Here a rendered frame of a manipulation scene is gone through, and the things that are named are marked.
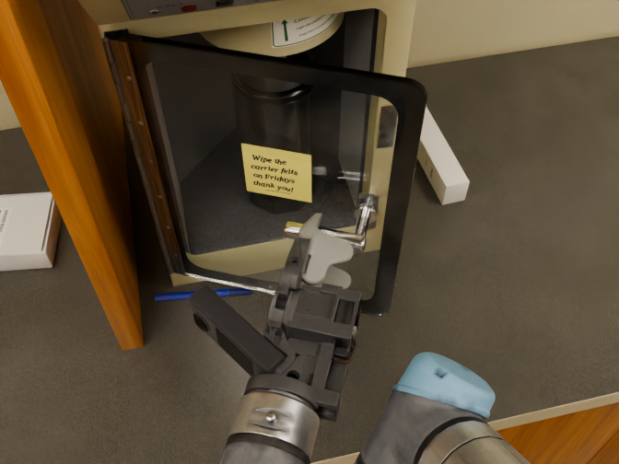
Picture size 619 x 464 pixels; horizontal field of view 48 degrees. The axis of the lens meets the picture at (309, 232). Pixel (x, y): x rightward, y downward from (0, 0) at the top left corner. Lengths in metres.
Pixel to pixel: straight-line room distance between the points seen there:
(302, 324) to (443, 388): 0.16
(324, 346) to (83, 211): 0.29
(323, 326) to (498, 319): 0.43
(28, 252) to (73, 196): 0.36
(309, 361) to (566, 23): 1.03
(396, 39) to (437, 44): 0.62
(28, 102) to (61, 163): 0.08
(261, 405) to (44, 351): 0.49
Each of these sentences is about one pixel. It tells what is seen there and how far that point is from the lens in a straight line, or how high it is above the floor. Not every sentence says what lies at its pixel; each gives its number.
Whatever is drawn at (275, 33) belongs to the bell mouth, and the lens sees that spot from 0.77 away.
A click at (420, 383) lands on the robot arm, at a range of 0.57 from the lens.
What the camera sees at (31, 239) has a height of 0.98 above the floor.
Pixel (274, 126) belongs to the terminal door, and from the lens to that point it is 0.70.
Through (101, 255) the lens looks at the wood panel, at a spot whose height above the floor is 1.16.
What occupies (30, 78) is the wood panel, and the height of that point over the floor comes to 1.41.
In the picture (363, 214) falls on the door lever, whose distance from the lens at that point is 0.76.
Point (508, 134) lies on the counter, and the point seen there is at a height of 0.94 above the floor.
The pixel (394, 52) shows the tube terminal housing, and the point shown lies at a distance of 0.80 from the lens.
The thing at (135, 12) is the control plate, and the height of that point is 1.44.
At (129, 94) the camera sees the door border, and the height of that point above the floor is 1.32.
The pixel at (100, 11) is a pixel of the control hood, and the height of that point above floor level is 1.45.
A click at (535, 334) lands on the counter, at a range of 1.03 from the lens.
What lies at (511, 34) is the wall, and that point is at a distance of 1.47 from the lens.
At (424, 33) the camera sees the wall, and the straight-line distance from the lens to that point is 1.38.
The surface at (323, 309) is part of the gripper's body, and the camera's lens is 0.66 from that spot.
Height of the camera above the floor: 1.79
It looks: 52 degrees down
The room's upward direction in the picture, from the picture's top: straight up
